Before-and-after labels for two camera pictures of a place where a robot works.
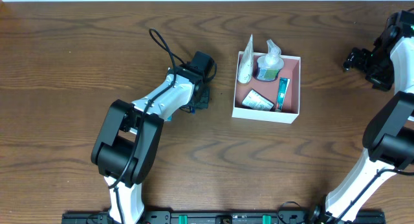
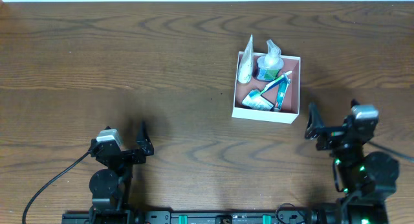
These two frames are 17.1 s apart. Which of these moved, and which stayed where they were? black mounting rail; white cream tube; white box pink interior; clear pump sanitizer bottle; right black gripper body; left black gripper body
Moved: left black gripper body; right black gripper body
Stayed: white box pink interior; clear pump sanitizer bottle; black mounting rail; white cream tube
